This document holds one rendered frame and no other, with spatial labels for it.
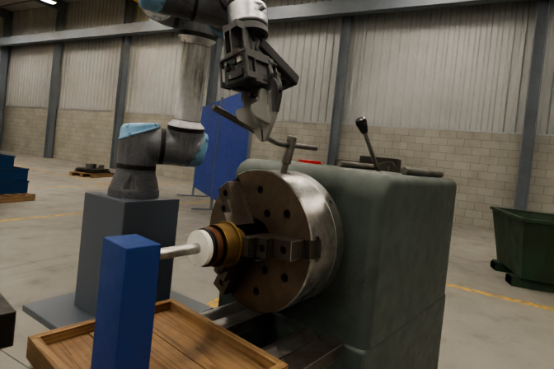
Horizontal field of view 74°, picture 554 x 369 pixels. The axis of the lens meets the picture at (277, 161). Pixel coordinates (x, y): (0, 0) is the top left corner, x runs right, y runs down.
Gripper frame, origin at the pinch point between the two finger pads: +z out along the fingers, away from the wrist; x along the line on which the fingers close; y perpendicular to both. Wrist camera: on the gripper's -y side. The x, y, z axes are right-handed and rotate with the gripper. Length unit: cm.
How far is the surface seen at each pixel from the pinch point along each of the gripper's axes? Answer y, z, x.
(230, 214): -3.9, 13.5, -15.3
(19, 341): -25, 73, -232
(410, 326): -53, 48, 0
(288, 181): -11.3, 7.8, -4.6
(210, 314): -11, 37, -33
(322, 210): -16.4, 14.5, -0.2
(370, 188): -26.3, 10.6, 6.5
